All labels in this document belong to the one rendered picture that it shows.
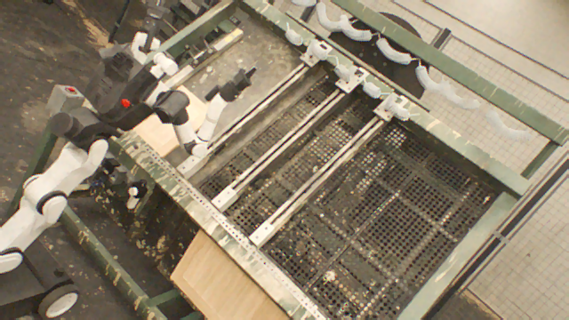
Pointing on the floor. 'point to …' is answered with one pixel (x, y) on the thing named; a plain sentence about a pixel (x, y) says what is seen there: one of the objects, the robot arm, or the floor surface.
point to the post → (35, 166)
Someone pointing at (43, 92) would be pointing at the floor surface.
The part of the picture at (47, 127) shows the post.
